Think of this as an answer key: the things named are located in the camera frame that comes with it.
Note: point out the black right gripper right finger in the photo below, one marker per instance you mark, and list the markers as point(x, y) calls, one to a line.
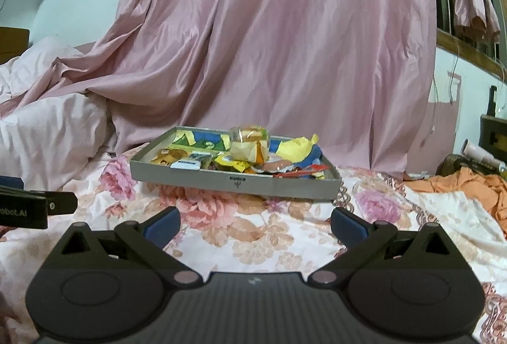
point(400, 285)

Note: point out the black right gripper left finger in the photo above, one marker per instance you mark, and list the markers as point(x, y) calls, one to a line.
point(107, 285)

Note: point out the gold foil snack packet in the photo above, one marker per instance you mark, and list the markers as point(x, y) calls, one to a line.
point(167, 156)

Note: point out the red orange tofu snack packet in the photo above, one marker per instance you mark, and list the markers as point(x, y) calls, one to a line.
point(303, 172)

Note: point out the navy milk powder stick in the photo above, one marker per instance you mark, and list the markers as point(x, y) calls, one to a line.
point(192, 162)

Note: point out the yellow green snack packet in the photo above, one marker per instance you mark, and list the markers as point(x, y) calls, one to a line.
point(225, 160)

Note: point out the toast bread packet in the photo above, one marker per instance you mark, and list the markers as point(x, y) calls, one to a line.
point(249, 143)

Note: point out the person left hand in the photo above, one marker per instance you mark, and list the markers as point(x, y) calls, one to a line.
point(6, 314)

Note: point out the white pink duvet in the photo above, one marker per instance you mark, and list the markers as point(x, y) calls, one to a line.
point(50, 141)

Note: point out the orange cloth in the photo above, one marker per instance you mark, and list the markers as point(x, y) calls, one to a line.
point(489, 190)

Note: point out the floral bed sheet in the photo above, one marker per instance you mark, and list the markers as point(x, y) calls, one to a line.
point(247, 233)

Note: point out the white rolled tube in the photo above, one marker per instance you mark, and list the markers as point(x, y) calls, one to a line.
point(480, 155)

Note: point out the wooden headboard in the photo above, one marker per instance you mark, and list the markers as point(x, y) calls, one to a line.
point(13, 42)

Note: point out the dark wooden furniture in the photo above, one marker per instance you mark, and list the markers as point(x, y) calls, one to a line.
point(493, 130)

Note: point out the colourful painted paper liner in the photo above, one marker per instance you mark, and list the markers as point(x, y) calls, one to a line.
point(283, 155)

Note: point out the grey cardboard tray box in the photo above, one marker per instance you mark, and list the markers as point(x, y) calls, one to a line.
point(143, 170)

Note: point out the pink satin curtain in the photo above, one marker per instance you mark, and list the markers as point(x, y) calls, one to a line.
point(355, 72)

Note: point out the wooden window frame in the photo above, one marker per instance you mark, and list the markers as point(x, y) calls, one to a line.
point(467, 23)

